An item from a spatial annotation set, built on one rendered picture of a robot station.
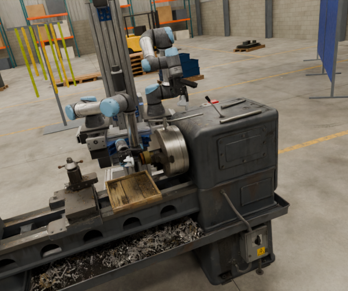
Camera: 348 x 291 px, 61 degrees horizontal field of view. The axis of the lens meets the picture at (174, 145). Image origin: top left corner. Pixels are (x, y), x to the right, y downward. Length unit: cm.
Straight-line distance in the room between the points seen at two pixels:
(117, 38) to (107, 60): 18
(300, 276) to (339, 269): 29
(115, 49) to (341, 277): 237
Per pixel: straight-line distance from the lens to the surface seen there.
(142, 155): 181
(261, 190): 209
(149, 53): 190
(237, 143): 182
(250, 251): 226
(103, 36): 242
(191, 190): 186
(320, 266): 264
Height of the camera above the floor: 187
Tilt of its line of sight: 24 degrees down
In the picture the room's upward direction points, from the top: 8 degrees counter-clockwise
